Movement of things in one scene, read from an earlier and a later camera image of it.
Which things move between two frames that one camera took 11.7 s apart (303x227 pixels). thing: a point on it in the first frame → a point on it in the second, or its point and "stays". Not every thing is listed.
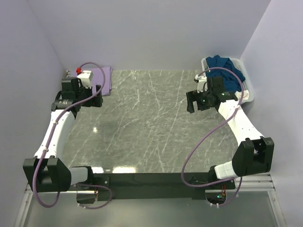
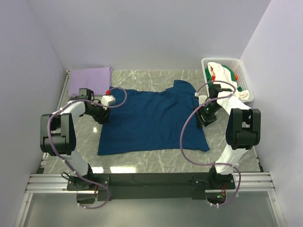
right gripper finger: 190,97 → 201,123
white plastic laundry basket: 237,63 stays
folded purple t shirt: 98,79 stays
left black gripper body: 84,93 → 98,112
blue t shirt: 232,82 → 143,121
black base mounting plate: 156,186 stays
